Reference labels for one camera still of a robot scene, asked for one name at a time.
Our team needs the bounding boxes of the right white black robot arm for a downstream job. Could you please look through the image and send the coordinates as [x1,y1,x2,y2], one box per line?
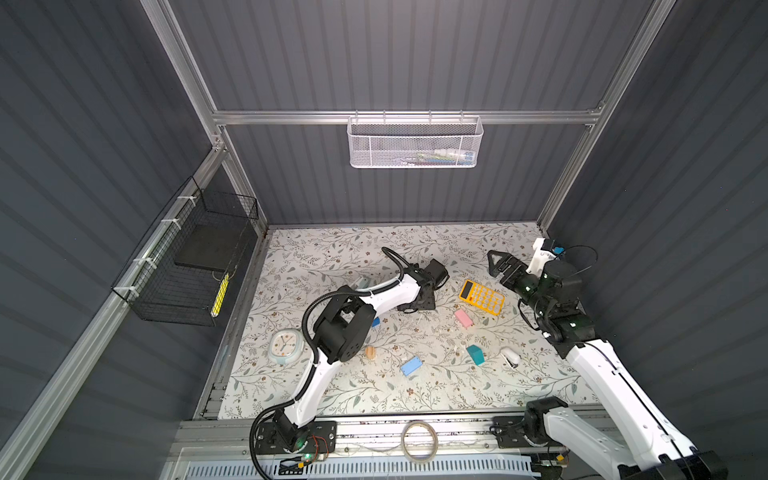
[487,239,729,479]

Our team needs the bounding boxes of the white wire mesh basket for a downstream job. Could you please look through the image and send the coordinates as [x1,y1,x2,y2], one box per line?
[346,116,484,169]

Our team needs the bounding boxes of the yellow marker pen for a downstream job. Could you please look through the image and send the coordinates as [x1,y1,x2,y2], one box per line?
[210,273,230,318]

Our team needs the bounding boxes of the pink block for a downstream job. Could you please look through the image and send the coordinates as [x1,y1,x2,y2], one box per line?
[454,310,474,329]

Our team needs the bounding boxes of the light blue block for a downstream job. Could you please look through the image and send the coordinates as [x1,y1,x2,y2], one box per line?
[400,356,423,377]

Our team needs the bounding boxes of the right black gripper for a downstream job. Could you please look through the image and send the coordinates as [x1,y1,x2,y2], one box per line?
[489,248,548,320]

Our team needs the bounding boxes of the black pad in basket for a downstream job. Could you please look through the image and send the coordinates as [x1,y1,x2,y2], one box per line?
[174,225,247,273]

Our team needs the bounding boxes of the round white clock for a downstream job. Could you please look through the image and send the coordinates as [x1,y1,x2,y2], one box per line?
[267,329,304,366]

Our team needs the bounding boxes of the teal green block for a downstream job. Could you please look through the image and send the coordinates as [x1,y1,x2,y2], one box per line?
[466,345,485,366]

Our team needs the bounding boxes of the small white device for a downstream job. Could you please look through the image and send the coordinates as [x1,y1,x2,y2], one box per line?
[500,347,521,368]

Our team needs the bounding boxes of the markers in white basket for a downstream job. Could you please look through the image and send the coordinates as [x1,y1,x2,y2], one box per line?
[397,149,476,168]

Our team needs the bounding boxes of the clear tape roll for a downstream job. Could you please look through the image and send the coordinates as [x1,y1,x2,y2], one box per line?
[400,420,439,464]

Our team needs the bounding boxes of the black wire basket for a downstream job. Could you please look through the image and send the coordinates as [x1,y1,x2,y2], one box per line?
[112,180,261,327]

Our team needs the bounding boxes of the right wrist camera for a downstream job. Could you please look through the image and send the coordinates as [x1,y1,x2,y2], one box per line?
[527,237,565,277]

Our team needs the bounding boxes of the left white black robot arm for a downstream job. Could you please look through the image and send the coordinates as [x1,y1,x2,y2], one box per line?
[249,257,449,454]

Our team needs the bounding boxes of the yellow calculator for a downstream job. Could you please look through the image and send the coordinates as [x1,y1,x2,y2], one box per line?
[459,280,505,316]

